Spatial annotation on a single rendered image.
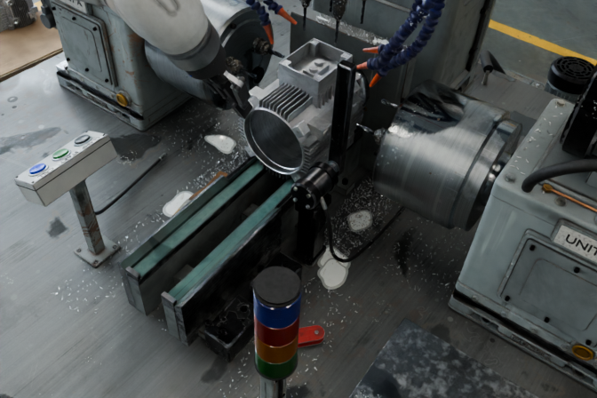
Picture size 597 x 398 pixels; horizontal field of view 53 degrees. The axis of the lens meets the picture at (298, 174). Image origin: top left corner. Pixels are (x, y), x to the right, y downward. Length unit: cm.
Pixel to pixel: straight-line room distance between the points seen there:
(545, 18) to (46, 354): 342
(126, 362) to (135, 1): 66
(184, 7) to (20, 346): 72
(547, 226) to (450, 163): 19
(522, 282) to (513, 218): 13
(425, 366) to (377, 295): 25
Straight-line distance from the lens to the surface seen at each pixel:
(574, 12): 417
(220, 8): 137
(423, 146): 110
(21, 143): 167
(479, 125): 111
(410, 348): 108
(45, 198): 115
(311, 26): 138
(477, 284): 121
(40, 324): 129
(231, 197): 126
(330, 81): 122
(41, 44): 330
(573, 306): 113
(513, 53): 361
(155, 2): 86
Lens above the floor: 184
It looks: 45 degrees down
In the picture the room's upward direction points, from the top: 3 degrees clockwise
